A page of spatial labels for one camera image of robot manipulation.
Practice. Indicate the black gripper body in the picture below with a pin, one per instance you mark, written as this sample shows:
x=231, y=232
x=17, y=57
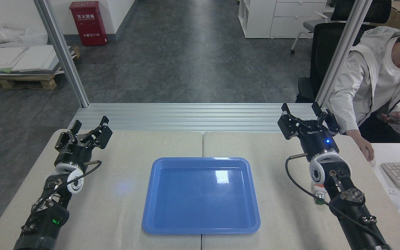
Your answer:
x=319, y=140
x=71, y=154

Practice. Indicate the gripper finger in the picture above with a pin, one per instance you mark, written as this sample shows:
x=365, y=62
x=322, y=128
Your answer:
x=101, y=135
x=332, y=121
x=288, y=125
x=64, y=139

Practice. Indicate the white switch part green button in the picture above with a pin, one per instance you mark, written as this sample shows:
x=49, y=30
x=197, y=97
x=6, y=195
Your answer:
x=320, y=199

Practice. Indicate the blue plastic tray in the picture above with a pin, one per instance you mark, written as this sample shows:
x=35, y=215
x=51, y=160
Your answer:
x=200, y=198

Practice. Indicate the person's right hand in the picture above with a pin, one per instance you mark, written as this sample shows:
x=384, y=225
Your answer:
x=365, y=146

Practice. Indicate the person's left hand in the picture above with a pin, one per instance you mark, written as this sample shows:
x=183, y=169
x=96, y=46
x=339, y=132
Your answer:
x=396, y=115

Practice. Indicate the person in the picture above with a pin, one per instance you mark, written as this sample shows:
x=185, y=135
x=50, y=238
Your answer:
x=377, y=76

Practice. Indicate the black office chair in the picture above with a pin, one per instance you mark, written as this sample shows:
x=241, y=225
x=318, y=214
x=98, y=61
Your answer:
x=325, y=52

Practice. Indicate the wooden pallet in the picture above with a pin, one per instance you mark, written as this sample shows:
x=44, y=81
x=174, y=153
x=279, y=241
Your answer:
x=23, y=80

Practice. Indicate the white flat boards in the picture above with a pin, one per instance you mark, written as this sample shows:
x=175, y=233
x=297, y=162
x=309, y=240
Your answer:
x=12, y=59

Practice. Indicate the white cabinet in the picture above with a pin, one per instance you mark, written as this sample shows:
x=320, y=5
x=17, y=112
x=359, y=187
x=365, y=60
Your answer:
x=283, y=17

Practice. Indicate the red fire extinguisher box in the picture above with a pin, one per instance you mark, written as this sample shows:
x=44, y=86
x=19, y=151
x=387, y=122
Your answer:
x=88, y=24

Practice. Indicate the clear plastic packaging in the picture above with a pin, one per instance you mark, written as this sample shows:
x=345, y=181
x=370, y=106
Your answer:
x=2, y=34

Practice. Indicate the silver aluminium post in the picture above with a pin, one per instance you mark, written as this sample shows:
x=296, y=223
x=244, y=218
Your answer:
x=342, y=52
x=64, y=59

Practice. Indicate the silver aluminium rail platform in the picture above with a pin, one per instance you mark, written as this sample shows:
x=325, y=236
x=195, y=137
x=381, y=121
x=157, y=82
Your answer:
x=200, y=118

